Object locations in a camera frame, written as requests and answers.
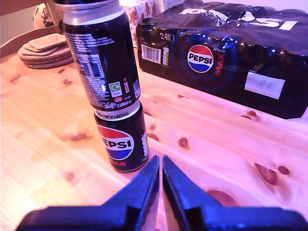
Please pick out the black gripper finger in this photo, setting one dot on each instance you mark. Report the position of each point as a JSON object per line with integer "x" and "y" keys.
{"x": 142, "y": 192}
{"x": 180, "y": 192}

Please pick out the black Pepsi Max can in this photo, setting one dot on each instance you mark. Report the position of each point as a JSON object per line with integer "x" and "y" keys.
{"x": 120, "y": 144}
{"x": 86, "y": 2}
{"x": 101, "y": 62}

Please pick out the black Pepsi Max multipack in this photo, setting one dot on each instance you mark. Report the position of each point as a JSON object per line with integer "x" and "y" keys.
{"x": 228, "y": 60}

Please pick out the round cork placemats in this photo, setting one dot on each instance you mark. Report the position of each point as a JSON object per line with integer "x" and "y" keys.
{"x": 48, "y": 60}

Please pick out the square cork coasters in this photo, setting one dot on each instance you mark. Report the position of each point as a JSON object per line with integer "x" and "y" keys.
{"x": 47, "y": 42}

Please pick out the gingerbread print tissue box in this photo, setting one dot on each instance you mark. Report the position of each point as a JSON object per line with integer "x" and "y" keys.
{"x": 142, "y": 14}

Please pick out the wooden tray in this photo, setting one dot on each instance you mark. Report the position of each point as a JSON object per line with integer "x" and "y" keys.
{"x": 14, "y": 43}

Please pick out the round gingerbread print ornament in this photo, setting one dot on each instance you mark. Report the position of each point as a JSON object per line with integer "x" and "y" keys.
{"x": 41, "y": 16}

